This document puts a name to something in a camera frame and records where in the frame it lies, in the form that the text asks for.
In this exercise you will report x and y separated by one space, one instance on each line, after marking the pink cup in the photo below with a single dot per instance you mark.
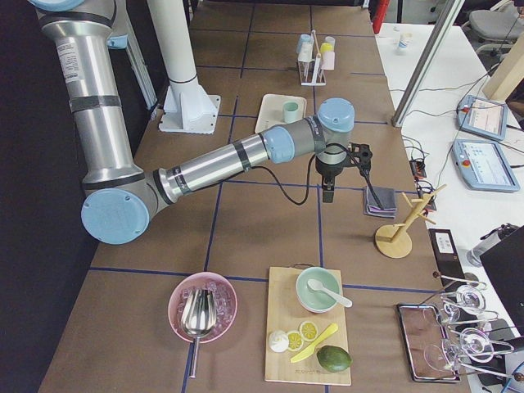
328 60

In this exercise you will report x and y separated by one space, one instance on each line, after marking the beige rabbit tray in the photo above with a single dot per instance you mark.
270 113

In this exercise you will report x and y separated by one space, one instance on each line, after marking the wine glass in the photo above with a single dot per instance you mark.
466 297

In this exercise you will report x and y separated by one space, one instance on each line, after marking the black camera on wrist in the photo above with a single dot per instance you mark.
360 157

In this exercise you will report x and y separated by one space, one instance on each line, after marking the lemon slice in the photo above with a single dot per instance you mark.
308 331
295 341

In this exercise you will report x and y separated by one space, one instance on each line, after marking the metal ice scoop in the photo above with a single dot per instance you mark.
198 320

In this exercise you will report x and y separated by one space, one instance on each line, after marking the black glass rack tray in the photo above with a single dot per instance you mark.
421 331

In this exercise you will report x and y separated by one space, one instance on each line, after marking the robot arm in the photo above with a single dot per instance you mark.
121 198

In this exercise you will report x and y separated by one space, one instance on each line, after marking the black label box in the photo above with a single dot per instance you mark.
445 252

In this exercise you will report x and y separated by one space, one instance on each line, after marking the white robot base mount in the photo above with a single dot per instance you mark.
187 108

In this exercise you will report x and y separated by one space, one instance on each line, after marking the wooden mug tree stand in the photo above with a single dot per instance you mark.
393 240

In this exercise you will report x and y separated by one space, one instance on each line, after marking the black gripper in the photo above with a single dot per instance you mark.
327 169

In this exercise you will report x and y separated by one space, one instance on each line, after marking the green cup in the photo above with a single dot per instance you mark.
290 112

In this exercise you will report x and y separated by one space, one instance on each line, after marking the teach pendant far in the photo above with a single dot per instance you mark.
483 117

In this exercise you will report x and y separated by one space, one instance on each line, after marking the teach pendant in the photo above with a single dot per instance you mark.
483 117
483 166

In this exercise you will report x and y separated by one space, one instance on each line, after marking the white wire cup rack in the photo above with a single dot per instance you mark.
312 74

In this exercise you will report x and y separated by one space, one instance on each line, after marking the grey cup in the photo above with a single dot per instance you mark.
330 39

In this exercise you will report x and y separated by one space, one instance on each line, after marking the green lime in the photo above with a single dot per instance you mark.
334 359

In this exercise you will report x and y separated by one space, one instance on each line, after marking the wooden cutting board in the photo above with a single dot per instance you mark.
286 313

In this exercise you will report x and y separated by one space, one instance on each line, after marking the yellow plastic knife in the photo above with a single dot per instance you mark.
331 329

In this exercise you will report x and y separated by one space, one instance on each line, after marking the pink ice bowl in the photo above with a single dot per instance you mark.
220 301

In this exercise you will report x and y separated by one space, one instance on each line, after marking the beige cup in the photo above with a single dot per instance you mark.
305 54

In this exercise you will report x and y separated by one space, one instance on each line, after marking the grey folded cloth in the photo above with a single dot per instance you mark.
380 202

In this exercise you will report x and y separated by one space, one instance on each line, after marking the green bowl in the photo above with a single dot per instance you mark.
317 301

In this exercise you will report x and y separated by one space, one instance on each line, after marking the aluminium frame post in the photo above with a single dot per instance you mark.
440 30

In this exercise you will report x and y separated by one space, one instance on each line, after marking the yellow cup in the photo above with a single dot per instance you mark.
326 47

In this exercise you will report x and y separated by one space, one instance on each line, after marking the blue cup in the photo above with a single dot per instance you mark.
304 38

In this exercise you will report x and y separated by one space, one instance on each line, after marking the teach pendant near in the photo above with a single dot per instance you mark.
483 166

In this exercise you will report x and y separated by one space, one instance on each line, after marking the white garlic bulb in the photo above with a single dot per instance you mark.
278 341

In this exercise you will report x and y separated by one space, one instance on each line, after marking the white spoon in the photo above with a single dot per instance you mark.
316 285

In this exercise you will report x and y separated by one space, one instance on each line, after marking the white paper cup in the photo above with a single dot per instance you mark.
403 43

